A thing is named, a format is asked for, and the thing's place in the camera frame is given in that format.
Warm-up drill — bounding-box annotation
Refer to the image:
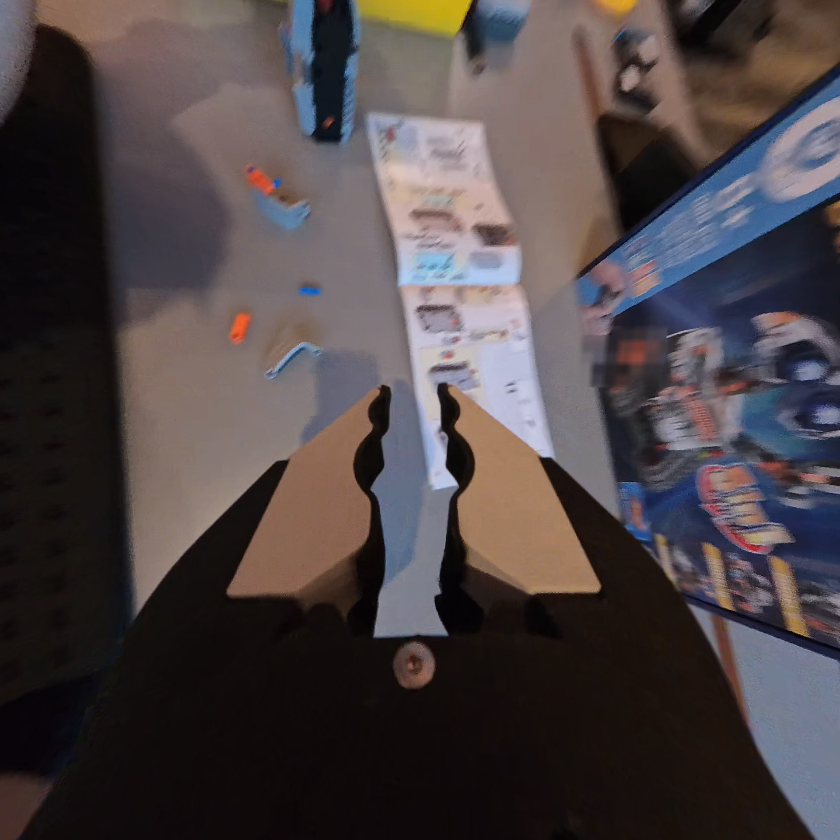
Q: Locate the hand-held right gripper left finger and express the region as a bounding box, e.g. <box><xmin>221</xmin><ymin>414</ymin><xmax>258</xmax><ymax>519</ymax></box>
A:
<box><xmin>226</xmin><ymin>386</ymin><xmax>392</xmax><ymax>636</ymax></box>

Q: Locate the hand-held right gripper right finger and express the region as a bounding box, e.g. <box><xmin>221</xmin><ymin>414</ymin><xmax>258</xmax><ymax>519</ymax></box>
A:
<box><xmin>436</xmin><ymin>384</ymin><xmax>602</xmax><ymax>637</ymax></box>

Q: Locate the grey desk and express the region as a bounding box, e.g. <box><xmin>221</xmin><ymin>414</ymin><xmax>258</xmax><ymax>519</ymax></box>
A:
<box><xmin>0</xmin><ymin>0</ymin><xmax>840</xmax><ymax>840</ymax></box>

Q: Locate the grey curved brick panel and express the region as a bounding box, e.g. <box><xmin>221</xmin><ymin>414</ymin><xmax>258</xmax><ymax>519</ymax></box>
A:
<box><xmin>264</xmin><ymin>323</ymin><xmax>323</xmax><ymax>381</ymax></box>

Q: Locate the blue toy kit box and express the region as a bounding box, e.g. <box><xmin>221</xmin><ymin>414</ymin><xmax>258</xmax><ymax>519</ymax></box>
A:
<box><xmin>575</xmin><ymin>69</ymin><xmax>840</xmax><ymax>660</ymax></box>

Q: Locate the black perforated object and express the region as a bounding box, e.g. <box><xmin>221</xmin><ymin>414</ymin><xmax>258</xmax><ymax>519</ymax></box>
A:
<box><xmin>0</xmin><ymin>23</ymin><xmax>135</xmax><ymax>775</ymax></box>

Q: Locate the orange grey brick assembly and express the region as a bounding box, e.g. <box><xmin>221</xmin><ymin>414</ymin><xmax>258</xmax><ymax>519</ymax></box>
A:
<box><xmin>244</xmin><ymin>164</ymin><xmax>311</xmax><ymax>231</ymax></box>

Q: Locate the white building instruction booklet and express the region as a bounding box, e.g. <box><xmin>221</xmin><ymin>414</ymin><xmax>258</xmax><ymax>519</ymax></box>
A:
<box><xmin>365</xmin><ymin>112</ymin><xmax>555</xmax><ymax>490</ymax></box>

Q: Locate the black box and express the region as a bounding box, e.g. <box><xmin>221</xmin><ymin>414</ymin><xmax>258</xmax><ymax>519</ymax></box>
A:
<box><xmin>597</xmin><ymin>115</ymin><xmax>710</xmax><ymax>231</ymax></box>

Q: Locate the grey black brick assembly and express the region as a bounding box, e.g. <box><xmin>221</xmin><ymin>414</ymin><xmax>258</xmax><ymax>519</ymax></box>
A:
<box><xmin>281</xmin><ymin>0</ymin><xmax>361</xmax><ymax>143</ymax></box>

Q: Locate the yellow plastic bin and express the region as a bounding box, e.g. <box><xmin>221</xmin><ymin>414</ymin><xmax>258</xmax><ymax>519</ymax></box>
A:
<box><xmin>357</xmin><ymin>0</ymin><xmax>475</xmax><ymax>38</ymax></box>

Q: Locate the black camera battery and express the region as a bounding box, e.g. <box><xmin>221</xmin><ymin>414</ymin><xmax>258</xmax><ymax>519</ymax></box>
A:
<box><xmin>612</xmin><ymin>29</ymin><xmax>660</xmax><ymax>68</ymax></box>
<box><xmin>616</xmin><ymin>66</ymin><xmax>658</xmax><ymax>114</ymax></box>

